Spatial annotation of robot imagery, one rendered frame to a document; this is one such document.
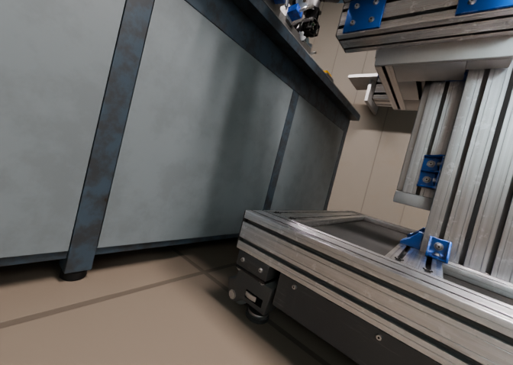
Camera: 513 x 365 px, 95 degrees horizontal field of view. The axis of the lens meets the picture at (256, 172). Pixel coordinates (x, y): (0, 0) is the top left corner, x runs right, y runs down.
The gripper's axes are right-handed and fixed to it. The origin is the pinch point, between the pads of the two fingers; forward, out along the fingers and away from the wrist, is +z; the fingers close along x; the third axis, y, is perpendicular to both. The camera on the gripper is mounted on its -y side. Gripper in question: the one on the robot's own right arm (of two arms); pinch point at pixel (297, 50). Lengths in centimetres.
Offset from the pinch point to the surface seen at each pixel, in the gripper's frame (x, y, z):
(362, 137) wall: 195, -18, -2
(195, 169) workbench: -56, 16, 67
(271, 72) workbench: -34.0, 15.9, 28.3
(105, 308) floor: -77, 27, 95
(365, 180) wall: 196, -3, 48
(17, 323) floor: -89, 25, 95
